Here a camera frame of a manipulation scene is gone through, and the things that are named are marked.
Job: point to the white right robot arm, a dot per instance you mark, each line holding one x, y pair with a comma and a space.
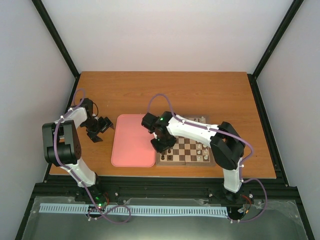
224, 142

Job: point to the pink plastic tray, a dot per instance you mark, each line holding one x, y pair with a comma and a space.
132, 146

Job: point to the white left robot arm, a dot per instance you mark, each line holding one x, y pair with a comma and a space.
61, 144

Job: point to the left controller circuit board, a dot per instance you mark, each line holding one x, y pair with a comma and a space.
102, 201

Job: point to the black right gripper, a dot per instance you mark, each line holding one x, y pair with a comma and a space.
161, 149

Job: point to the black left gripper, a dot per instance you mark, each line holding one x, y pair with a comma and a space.
92, 135

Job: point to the black aluminium frame rail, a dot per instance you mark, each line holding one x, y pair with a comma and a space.
161, 187

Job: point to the wooden chessboard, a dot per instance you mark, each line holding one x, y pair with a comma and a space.
184, 153

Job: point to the light blue cable duct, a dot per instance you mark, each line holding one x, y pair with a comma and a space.
136, 210

